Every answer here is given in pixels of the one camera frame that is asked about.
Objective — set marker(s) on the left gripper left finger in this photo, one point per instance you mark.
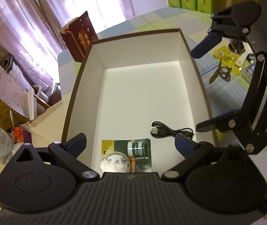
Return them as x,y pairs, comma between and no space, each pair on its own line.
66,153

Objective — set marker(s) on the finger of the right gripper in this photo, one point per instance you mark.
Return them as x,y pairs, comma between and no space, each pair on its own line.
223,122
207,44

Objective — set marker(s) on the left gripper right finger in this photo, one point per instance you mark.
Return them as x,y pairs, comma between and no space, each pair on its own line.
193,153

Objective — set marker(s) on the yellow snack packet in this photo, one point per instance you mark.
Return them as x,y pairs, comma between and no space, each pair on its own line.
228,58

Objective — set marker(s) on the leopard print hair clip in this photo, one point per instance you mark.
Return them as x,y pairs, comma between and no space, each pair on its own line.
222,71

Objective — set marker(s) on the green balm blister card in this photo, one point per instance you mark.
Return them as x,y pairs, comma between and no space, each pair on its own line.
126,156

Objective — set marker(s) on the dark velvet scrunchie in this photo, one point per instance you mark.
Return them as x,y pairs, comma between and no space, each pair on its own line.
236,47

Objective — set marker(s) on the white ceramic soup spoon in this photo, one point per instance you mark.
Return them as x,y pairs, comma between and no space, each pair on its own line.
241,59

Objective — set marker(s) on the blue dental floss box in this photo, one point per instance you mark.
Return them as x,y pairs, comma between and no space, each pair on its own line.
247,73

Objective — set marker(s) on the cardboard box of clutter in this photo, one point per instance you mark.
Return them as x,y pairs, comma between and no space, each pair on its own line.
22,100

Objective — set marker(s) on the brown cardboard storage box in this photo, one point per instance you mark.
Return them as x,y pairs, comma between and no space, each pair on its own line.
125,84

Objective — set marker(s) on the red gift bag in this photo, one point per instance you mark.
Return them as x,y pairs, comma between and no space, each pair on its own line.
78,35

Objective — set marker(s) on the purple curtain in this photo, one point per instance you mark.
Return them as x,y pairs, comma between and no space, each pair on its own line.
29,29

